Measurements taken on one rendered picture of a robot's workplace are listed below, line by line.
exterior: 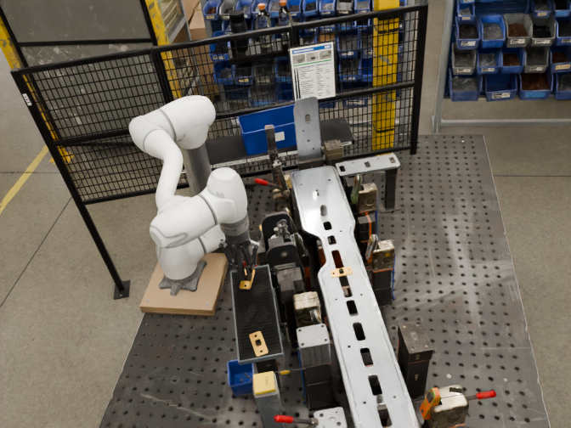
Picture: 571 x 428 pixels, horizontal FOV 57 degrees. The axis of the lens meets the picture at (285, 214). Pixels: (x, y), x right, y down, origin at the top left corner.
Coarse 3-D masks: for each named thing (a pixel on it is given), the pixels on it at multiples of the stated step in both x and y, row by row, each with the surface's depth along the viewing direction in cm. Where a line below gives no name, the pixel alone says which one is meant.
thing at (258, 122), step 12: (276, 108) 263; (288, 108) 264; (240, 120) 262; (252, 120) 264; (264, 120) 265; (276, 120) 267; (288, 120) 269; (240, 132) 263; (252, 132) 250; (264, 132) 251; (276, 132) 253; (288, 132) 255; (252, 144) 254; (264, 144) 256; (276, 144) 257; (288, 144) 259
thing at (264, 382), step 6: (270, 372) 155; (258, 378) 154; (264, 378) 154; (270, 378) 154; (258, 384) 153; (264, 384) 152; (270, 384) 152; (258, 390) 151; (264, 390) 151; (270, 390) 151
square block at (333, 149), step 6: (330, 144) 252; (336, 144) 252; (330, 150) 250; (336, 150) 250; (342, 150) 251; (330, 156) 252; (336, 156) 253; (342, 156) 253; (330, 162) 255; (336, 162) 255; (342, 168) 258; (330, 180) 262; (342, 180) 263; (342, 186) 266
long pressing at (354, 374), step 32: (320, 192) 237; (320, 224) 222; (352, 224) 220; (352, 256) 206; (320, 288) 196; (352, 288) 195; (352, 320) 185; (352, 352) 175; (384, 352) 174; (352, 384) 167; (384, 384) 166; (352, 416) 160
